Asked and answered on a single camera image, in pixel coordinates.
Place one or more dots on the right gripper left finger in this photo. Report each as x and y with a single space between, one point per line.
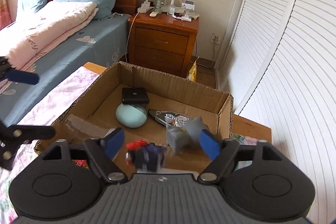
102 151

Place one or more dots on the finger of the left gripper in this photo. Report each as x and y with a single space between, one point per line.
23 132
22 77

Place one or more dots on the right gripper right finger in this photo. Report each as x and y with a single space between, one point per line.
222 155

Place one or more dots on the mint green oval case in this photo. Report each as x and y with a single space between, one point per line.
131 116

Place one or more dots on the grey rubber cat toy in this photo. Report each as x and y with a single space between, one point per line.
178 137

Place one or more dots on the black square box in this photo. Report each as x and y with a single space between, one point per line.
134 96

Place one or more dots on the red toy train car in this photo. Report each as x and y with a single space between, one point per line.
81 163

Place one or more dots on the pink floral quilt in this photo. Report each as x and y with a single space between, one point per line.
29 39

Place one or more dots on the brown cardboard box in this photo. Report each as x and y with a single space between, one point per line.
94 112

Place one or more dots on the yellow bag on floor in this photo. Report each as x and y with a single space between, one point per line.
192 73

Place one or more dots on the white louvered closet door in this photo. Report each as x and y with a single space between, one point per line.
280 69

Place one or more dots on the blue bed sheet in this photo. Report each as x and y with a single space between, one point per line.
102 42

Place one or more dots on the wooden nightstand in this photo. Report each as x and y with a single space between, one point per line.
162 43

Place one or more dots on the white power strip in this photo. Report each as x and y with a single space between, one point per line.
144 8

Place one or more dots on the white phone stand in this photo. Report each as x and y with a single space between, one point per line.
189 6

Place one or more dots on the clear spray bottle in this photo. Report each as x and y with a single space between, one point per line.
171 8

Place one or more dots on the white wall socket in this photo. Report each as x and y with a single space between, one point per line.
215 39

